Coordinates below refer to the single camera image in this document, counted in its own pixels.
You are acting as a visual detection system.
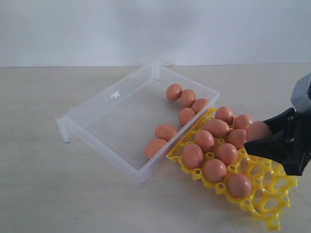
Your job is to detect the yellow plastic egg tray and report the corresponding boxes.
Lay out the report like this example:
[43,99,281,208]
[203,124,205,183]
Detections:
[166,108,297,231]

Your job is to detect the clear plastic bin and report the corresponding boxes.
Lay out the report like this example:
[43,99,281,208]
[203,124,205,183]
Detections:
[56,62,220,185]

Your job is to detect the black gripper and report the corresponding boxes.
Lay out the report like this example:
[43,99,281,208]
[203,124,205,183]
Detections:
[244,108,311,176]

